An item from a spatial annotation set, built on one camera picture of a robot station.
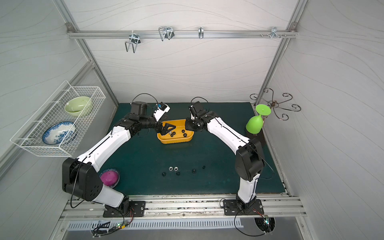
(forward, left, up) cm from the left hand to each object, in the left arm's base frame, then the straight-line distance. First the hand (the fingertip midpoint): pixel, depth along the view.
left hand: (170, 121), depth 80 cm
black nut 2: (+6, +3, -23) cm, 24 cm away
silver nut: (-17, +1, -23) cm, 29 cm away
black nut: (+7, +2, -22) cm, 24 cm away
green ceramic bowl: (-1, +44, +11) cm, 45 cm away
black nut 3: (+10, -4, -24) cm, 26 cm away
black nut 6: (-18, -13, -24) cm, 33 cm away
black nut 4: (+6, -6, -23) cm, 25 cm away
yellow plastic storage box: (+7, -2, -24) cm, 25 cm away
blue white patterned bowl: (-15, +45, +9) cm, 49 cm away
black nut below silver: (-20, -4, -23) cm, 31 cm away
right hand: (+3, -8, -7) cm, 11 cm away
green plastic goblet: (-1, -45, 0) cm, 45 cm away
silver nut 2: (-17, -2, -23) cm, 29 cm away
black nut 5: (-20, +4, -25) cm, 32 cm away
